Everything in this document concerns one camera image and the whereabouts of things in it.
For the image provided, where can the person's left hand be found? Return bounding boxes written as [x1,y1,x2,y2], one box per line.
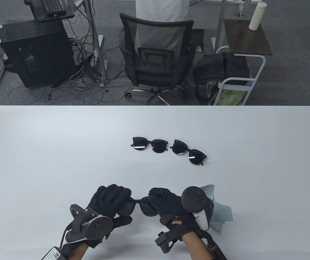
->
[86,184,133,248]

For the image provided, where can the person's right hand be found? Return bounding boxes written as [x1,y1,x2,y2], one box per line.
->
[148,187,199,239]

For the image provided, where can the black sunglasses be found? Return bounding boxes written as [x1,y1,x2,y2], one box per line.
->
[170,139,207,166]
[116,196,161,217]
[130,137,170,154]

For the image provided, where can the grey and white controller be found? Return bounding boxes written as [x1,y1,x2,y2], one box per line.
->
[181,186,214,231]
[65,204,113,243]

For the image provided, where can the light blue cleaning cloth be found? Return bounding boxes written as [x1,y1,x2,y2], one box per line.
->
[199,185,233,233]

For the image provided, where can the person's right forearm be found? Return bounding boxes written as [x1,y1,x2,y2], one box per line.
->
[182,232,210,260]

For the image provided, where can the person's left forearm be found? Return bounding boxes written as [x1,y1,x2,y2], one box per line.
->
[68,242,89,260]

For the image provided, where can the green packet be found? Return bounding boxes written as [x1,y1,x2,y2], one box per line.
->
[220,89,249,105]

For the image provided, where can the black mesh office chair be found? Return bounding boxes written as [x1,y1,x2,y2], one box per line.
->
[119,13,206,106]

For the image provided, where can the black backpack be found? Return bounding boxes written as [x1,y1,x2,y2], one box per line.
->
[192,52,251,103]

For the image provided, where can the white desk leg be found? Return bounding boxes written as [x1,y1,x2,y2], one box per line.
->
[84,0,108,87]

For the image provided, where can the black computer tower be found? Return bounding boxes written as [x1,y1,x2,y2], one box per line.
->
[0,19,75,88]

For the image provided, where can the dark brown side table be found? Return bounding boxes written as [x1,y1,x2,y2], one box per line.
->
[223,18,273,56]

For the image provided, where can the black keyboard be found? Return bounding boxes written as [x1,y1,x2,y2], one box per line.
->
[42,0,66,13]

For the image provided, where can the black keyboard tray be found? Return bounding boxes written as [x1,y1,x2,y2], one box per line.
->
[24,0,75,22]

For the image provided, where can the white cylindrical bottle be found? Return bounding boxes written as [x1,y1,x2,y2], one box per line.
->
[249,1,267,31]

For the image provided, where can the tangle of black cables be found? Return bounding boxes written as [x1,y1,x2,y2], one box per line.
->
[8,0,125,105]

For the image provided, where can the white metal desk frame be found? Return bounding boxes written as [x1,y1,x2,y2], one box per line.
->
[211,0,253,53]

